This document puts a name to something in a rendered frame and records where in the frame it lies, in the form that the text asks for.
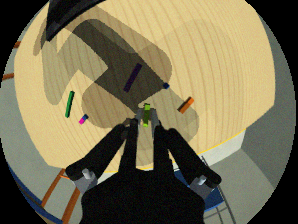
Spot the orange rod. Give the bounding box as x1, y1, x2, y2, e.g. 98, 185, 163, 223
178, 97, 195, 114

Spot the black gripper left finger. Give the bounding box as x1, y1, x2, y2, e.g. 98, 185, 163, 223
65, 109, 142, 207

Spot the purple rod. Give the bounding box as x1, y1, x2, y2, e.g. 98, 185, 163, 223
123, 63, 142, 92

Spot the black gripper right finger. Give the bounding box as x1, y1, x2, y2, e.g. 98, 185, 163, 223
151, 110, 222, 209

